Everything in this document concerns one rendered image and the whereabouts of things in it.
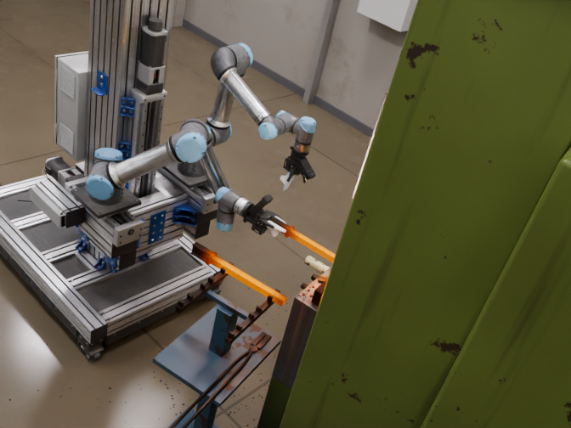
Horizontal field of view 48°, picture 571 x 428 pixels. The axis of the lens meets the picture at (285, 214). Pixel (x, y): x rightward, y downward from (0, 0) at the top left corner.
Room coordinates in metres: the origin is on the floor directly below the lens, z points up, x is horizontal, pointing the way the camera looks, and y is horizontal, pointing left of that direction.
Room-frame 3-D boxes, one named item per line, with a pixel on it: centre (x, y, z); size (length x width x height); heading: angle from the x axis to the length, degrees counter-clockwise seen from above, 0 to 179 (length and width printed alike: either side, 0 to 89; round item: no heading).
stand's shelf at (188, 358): (1.67, 0.11, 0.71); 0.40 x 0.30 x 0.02; 156
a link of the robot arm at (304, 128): (2.58, 0.01, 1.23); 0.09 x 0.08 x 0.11; 62
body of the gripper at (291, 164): (2.59, 0.01, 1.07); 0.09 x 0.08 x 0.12; 54
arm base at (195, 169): (2.70, 0.51, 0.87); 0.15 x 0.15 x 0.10
